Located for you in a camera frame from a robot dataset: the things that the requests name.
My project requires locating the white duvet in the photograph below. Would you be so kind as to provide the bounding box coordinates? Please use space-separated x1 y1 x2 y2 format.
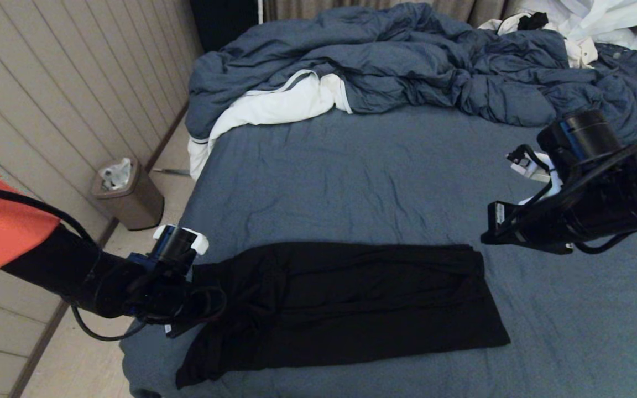
187 69 353 181

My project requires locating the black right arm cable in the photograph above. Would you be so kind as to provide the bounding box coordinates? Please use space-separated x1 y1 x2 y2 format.
509 132 637 256

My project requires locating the black tall furniture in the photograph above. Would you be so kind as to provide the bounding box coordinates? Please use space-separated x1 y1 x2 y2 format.
189 0 261 53

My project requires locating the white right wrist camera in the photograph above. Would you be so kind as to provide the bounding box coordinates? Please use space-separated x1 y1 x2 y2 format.
507 145 563 206

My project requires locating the crumpled blue duvet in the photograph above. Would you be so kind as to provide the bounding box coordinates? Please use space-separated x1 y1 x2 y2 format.
185 0 637 145

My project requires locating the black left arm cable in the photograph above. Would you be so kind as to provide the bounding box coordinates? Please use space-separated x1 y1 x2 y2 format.
0 182 148 342

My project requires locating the small black fabric item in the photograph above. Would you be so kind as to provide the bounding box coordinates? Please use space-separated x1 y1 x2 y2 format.
518 11 550 31

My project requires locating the brown trash bin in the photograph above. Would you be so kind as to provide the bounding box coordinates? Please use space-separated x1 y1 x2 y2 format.
91 158 165 231

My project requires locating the black t-shirt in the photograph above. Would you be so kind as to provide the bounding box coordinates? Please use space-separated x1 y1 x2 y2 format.
175 242 511 389

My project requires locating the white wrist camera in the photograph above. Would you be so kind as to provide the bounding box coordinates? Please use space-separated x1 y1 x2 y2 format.
153 224 210 261
507 145 563 206

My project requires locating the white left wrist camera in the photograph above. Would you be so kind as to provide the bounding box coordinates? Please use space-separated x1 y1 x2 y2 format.
153 224 210 261

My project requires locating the beige curtain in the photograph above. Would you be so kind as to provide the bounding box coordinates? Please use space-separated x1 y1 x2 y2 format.
263 0 524 23

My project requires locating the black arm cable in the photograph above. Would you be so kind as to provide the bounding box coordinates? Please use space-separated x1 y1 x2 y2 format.
509 132 637 256
0 182 148 342

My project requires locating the white crumpled shirt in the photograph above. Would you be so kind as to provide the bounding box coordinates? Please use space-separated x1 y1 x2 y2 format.
479 0 637 68

